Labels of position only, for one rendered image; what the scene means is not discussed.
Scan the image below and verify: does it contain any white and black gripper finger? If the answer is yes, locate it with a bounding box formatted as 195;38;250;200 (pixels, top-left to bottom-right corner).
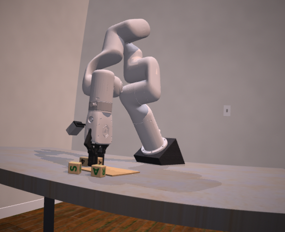
84;129;98;167
97;145;109;165

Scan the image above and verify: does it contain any tan flat mat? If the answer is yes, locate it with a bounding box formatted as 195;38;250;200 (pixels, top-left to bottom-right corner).
82;166;140;176

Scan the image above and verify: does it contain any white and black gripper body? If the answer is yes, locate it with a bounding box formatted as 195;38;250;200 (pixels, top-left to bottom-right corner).
85;110;113;145

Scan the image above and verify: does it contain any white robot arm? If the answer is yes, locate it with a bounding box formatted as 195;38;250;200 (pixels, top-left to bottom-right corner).
82;19;168;155

